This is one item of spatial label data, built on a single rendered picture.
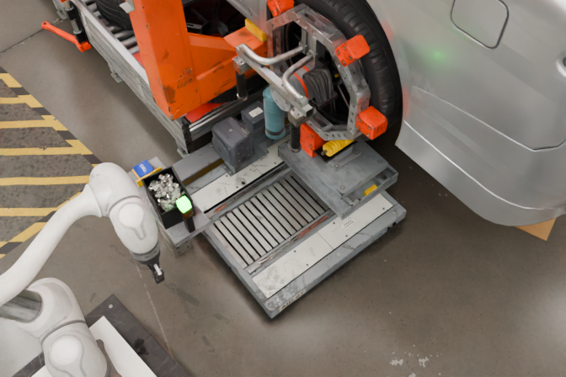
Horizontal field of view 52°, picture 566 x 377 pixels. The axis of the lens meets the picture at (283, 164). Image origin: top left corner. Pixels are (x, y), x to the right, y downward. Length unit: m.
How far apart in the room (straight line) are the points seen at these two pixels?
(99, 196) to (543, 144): 1.23
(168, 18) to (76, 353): 1.22
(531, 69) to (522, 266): 1.50
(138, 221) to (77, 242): 1.45
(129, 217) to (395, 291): 1.51
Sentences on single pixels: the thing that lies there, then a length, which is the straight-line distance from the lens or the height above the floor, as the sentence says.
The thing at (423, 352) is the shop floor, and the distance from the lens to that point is 2.67.
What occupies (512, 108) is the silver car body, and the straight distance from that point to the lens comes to 1.74.
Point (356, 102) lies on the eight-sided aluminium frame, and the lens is 2.09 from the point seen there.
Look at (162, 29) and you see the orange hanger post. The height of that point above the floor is 1.02.
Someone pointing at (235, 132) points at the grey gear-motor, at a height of 0.40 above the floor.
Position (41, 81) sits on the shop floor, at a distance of 3.80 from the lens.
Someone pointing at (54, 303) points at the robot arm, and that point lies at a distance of 2.09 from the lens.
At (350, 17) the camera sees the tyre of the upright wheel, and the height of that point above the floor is 1.16.
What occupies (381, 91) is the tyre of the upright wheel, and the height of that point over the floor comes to 0.97.
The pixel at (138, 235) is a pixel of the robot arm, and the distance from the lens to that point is 1.60.
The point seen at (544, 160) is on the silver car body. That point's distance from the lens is 1.79.
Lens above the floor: 2.47
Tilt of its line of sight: 53 degrees down
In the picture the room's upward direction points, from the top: 2 degrees counter-clockwise
